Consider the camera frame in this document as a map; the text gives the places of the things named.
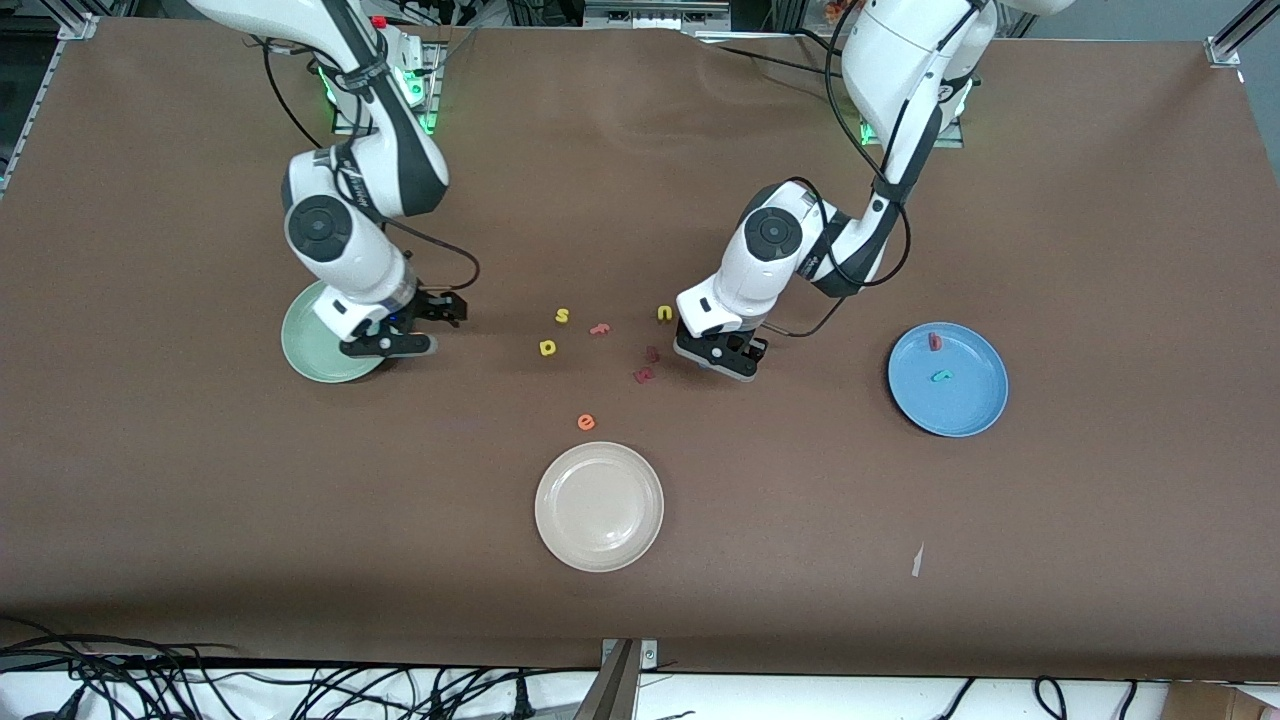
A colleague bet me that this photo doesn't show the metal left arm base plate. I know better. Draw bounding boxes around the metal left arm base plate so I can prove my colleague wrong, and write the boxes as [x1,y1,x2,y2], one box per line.
[858,100,966,149]

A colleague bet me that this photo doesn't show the cardboard box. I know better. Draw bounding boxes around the cardboard box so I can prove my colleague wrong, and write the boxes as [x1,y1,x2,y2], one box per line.
[1165,682,1280,720]

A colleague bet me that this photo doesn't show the silver corner bracket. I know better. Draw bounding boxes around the silver corner bracket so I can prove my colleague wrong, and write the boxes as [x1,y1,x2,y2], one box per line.
[601,638,659,671]

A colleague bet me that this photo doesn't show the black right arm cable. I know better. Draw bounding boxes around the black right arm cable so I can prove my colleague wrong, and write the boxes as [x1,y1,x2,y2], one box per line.
[262,40,481,296]

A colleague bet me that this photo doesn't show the cream plate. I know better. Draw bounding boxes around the cream plate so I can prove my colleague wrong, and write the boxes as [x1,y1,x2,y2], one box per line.
[534,441,666,574]

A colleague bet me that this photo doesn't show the green plate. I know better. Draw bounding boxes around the green plate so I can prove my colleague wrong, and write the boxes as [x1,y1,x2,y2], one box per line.
[280,279,396,385]

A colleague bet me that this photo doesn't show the tangled black floor cables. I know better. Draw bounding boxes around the tangled black floor cables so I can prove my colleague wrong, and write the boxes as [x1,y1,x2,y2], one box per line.
[0,620,601,720]

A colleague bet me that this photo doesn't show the aluminium profile beam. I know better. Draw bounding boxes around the aluminium profile beam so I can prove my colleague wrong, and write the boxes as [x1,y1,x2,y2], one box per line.
[575,640,641,720]

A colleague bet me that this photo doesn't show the grey metal device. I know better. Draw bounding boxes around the grey metal device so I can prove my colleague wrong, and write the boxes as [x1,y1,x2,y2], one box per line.
[585,0,731,31]

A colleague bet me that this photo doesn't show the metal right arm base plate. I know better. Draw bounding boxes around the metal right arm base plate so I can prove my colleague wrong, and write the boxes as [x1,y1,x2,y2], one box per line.
[333,40,442,137]

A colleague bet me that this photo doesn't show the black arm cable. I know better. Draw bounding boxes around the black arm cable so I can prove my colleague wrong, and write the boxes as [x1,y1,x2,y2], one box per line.
[775,0,913,339]
[262,40,481,296]

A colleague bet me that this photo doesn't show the black cable on table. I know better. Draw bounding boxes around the black cable on table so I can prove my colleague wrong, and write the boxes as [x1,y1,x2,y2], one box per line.
[712,44,849,79]

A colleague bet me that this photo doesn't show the blue plate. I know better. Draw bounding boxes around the blue plate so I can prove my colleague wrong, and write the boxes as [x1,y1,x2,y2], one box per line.
[887,321,1010,439]

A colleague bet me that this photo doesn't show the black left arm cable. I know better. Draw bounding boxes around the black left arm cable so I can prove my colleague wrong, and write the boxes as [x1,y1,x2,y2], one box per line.
[775,0,913,339]

